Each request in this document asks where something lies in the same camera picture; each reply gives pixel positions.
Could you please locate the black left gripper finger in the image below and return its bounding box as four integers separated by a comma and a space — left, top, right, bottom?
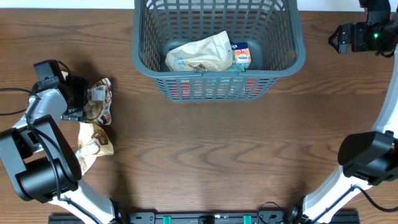
62, 114, 86, 122
33, 60, 67, 93

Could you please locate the clear cookie snack bag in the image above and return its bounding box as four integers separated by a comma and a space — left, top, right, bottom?
83, 78, 113, 125

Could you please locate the multicolour tissue pack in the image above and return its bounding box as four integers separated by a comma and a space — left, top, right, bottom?
231, 42, 251, 71

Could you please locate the orange pasta bag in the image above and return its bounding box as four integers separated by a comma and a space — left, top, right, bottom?
168, 78, 266, 100

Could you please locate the white teal small packet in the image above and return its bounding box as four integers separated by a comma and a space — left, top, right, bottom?
205, 63, 246, 94

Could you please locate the beige snack pouch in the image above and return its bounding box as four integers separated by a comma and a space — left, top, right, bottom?
165, 30, 233, 72

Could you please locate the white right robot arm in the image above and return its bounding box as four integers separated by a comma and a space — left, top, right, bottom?
63, 1, 397, 223

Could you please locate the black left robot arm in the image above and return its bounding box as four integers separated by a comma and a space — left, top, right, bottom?
1, 60, 130, 223

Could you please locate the brown white bottom snack bag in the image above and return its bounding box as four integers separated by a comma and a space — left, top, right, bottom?
75, 123, 114, 175

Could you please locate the grey plastic basket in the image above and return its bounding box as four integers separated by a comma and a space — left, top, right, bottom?
132, 0, 306, 102

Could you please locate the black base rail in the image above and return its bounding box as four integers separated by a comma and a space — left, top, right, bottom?
48, 209, 361, 224

